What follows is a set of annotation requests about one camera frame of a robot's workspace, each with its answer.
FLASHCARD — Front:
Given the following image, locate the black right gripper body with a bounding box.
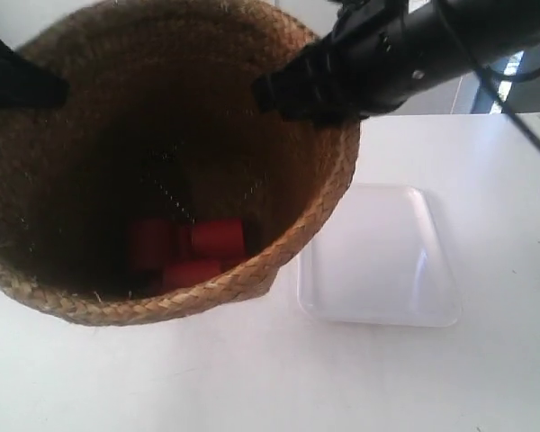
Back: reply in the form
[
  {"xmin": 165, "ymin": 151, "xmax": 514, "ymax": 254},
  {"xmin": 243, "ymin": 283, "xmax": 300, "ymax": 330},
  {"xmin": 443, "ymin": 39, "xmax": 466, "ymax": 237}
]
[{"xmin": 251, "ymin": 1, "xmax": 432, "ymax": 124}]

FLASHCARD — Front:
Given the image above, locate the brown woven wicker basket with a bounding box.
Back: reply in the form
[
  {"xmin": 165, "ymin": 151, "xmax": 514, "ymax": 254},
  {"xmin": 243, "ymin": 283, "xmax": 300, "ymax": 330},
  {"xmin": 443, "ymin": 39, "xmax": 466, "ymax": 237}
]
[{"xmin": 0, "ymin": 1, "xmax": 360, "ymax": 326}]

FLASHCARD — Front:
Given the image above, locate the red cylinder block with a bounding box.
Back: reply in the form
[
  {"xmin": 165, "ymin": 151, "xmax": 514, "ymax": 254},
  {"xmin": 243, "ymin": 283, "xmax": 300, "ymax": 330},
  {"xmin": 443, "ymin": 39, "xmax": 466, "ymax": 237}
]
[
  {"xmin": 127, "ymin": 218, "xmax": 174, "ymax": 272},
  {"xmin": 162, "ymin": 259, "xmax": 222, "ymax": 289},
  {"xmin": 191, "ymin": 219, "xmax": 246, "ymax": 258}
]

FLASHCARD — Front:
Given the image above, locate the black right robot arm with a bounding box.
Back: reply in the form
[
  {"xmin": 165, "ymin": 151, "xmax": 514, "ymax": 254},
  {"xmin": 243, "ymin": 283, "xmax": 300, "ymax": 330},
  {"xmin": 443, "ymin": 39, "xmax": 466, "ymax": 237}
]
[{"xmin": 252, "ymin": 1, "xmax": 540, "ymax": 124}]

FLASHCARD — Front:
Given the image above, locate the white plastic tray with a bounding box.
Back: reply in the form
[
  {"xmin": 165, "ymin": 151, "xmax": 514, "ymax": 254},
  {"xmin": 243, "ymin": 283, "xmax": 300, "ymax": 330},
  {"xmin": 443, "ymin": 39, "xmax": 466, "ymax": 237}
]
[{"xmin": 297, "ymin": 184, "xmax": 462, "ymax": 328}]

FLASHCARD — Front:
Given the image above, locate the black cable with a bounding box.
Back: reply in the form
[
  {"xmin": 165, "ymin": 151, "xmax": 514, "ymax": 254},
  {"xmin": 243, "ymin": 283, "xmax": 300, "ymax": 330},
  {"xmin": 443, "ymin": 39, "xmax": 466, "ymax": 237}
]
[{"xmin": 436, "ymin": 0, "xmax": 540, "ymax": 172}]

